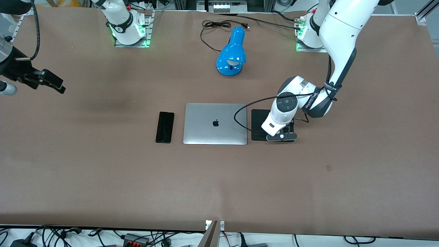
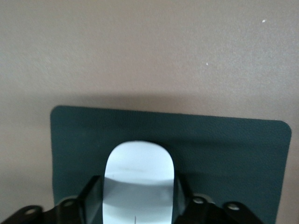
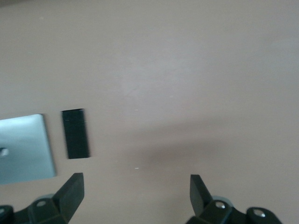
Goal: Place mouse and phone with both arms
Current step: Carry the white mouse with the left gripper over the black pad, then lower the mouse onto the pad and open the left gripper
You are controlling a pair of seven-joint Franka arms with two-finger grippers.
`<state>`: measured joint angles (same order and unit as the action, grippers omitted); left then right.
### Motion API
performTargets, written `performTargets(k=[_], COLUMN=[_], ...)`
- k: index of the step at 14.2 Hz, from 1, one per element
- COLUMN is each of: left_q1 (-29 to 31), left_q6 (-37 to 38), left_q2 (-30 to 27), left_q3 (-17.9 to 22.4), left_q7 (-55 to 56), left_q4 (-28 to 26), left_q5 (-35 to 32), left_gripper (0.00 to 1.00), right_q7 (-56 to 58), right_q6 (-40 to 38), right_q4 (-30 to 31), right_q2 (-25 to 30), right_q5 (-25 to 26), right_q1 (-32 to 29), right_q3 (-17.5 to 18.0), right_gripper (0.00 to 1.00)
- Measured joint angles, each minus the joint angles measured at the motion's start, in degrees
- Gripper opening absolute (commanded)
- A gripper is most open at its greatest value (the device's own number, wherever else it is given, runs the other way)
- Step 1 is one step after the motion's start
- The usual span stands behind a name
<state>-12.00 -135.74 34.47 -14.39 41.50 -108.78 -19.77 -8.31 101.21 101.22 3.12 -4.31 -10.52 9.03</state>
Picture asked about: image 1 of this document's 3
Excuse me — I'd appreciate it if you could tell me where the black smartphone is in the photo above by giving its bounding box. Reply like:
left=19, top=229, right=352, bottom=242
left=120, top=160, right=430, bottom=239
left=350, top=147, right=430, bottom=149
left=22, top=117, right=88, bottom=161
left=155, top=111, right=175, bottom=144

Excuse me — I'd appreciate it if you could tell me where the black mouse pad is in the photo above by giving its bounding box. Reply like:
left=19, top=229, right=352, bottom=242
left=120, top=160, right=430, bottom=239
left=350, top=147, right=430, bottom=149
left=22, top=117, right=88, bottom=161
left=251, top=109, right=295, bottom=142

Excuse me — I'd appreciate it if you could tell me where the silver closed laptop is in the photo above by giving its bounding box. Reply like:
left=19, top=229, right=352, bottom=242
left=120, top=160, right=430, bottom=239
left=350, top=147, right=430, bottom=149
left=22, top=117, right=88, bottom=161
left=183, top=103, right=248, bottom=145

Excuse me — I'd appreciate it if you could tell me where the blue desk lamp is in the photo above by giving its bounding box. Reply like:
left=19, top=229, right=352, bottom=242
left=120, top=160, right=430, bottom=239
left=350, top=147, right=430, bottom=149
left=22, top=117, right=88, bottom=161
left=216, top=26, right=247, bottom=77

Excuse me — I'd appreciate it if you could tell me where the grey power strip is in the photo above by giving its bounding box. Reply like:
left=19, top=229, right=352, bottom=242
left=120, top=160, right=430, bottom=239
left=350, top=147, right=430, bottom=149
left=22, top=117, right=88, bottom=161
left=213, top=1, right=248, bottom=13

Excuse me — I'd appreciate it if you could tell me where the black power adapter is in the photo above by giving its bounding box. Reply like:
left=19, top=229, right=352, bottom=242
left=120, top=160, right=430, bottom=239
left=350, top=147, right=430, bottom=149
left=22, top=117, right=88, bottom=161
left=10, top=238, right=37, bottom=247

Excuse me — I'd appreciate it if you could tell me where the grey orange connector block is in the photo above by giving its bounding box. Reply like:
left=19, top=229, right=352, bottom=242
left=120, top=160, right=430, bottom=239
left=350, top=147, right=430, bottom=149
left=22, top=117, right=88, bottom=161
left=123, top=233, right=150, bottom=247

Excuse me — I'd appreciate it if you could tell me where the aluminium frame rail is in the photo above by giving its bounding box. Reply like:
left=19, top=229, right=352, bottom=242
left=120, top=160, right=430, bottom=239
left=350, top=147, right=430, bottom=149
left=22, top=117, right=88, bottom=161
left=414, top=0, right=439, bottom=26
left=7, top=6, right=36, bottom=47

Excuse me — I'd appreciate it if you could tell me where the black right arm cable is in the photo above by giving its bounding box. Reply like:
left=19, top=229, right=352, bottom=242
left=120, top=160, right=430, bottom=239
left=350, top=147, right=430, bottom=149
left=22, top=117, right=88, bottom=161
left=14, top=0, right=40, bottom=61

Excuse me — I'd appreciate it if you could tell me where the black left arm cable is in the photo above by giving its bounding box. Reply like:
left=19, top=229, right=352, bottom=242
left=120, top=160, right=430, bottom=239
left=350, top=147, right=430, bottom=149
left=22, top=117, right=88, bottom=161
left=234, top=55, right=340, bottom=135

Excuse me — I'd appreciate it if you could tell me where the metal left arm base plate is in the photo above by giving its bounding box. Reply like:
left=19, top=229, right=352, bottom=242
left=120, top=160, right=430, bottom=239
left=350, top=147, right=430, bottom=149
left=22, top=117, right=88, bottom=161
left=296, top=15, right=328, bottom=53

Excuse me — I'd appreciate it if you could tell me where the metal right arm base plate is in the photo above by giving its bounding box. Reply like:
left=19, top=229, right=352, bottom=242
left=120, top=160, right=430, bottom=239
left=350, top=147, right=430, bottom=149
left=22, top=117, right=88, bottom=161
left=114, top=10, right=153, bottom=48

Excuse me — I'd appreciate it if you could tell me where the black lamp power cord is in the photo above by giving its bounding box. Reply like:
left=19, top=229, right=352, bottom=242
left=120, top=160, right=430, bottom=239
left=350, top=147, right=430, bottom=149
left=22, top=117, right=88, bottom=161
left=200, top=20, right=250, bottom=52

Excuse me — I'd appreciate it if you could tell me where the black cable to arm base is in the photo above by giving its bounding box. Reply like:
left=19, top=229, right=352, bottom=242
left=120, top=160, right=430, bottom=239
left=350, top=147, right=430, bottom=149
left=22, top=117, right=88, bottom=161
left=219, top=12, right=304, bottom=31

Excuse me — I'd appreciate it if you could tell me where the white post bracket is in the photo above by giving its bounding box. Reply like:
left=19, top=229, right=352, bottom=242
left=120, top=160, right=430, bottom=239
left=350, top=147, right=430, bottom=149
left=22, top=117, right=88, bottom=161
left=205, top=220, right=225, bottom=231

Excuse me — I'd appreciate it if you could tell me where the grey camera post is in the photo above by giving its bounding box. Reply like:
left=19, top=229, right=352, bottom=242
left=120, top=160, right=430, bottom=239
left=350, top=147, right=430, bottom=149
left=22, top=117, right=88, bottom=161
left=197, top=220, right=220, bottom=247

